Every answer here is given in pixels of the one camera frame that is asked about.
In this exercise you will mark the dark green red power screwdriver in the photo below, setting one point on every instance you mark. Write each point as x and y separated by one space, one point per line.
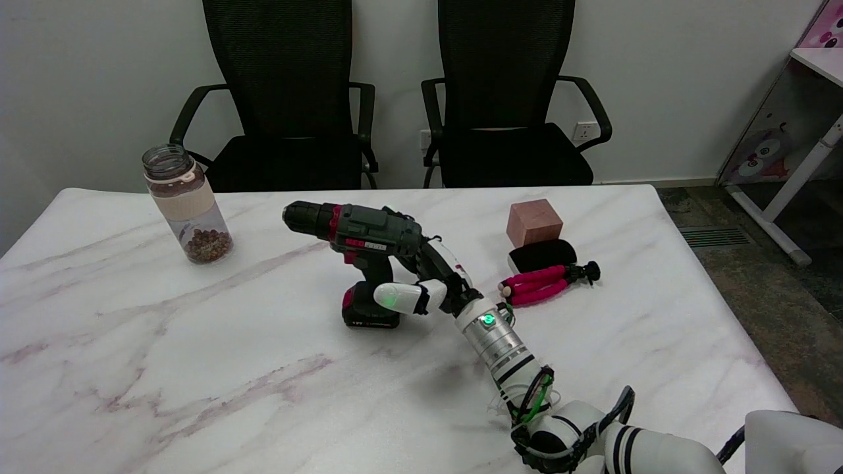
369 232

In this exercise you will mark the brown wooden cube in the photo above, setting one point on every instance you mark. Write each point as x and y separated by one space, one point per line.
532 224

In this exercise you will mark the cartoon printed panel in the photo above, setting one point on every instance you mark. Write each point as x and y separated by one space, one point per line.
757 155

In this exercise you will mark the clear bottle with brown beans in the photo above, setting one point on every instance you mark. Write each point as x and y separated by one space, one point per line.
191 210

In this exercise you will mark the white desk with slanted leg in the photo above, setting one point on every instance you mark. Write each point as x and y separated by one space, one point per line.
790 191

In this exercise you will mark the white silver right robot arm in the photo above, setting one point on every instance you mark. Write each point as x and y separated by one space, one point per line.
500 342

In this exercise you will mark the dark floor vent grille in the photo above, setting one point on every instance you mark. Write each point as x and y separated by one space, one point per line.
714 236

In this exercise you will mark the white wall socket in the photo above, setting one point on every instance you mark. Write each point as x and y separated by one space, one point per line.
585 131
425 139

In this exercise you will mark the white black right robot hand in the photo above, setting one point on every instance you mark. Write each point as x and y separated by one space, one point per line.
441 273

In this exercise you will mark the black mesh office chair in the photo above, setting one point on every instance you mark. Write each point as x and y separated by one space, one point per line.
507 99
283 99

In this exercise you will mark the black oval case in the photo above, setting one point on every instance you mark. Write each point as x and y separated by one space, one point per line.
543 255

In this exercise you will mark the pink black mini tripod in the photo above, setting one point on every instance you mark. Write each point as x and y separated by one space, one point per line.
537 286

